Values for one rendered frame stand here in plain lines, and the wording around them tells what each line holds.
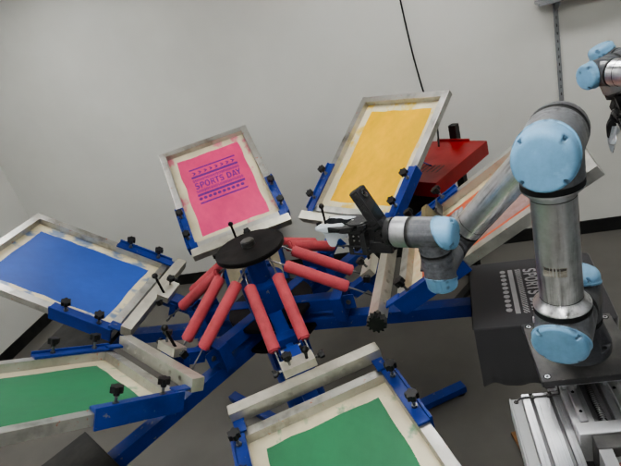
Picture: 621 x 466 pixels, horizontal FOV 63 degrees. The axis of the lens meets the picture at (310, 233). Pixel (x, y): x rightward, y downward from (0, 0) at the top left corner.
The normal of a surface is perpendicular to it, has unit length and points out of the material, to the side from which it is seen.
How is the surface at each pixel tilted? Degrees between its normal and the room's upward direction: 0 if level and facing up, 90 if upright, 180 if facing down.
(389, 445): 0
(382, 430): 0
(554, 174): 82
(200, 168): 32
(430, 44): 90
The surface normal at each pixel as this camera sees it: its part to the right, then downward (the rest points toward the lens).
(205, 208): -0.08, -0.55
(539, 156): -0.54, 0.38
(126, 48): -0.22, 0.48
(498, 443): -0.27, -0.87
